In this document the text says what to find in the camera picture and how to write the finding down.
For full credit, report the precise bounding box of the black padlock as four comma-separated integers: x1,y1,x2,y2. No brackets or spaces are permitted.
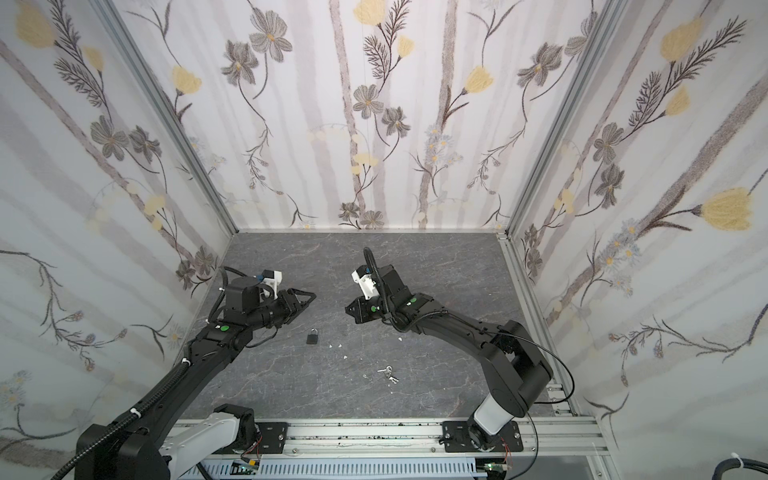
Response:
306,328,319,345

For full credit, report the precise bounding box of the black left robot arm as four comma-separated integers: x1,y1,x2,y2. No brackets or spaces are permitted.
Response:
53,266,317,479

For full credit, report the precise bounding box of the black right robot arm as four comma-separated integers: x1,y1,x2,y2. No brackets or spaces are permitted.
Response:
345,265,562,452

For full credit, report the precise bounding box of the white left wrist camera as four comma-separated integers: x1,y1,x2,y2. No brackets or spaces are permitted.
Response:
256,269,283,301

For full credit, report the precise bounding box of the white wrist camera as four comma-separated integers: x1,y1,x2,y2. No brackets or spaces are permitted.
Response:
352,266,380,300
256,269,283,301

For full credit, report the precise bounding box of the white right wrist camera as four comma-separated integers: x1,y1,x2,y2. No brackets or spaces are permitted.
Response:
352,266,380,300

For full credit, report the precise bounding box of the white slotted cable duct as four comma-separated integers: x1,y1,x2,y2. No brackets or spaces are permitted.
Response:
202,458,487,479

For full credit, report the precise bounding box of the aluminium mounting rail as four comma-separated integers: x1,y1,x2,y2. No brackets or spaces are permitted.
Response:
248,417,609,459

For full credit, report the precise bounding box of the black cable bottom right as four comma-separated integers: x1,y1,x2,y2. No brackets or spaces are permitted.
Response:
710,457,768,480

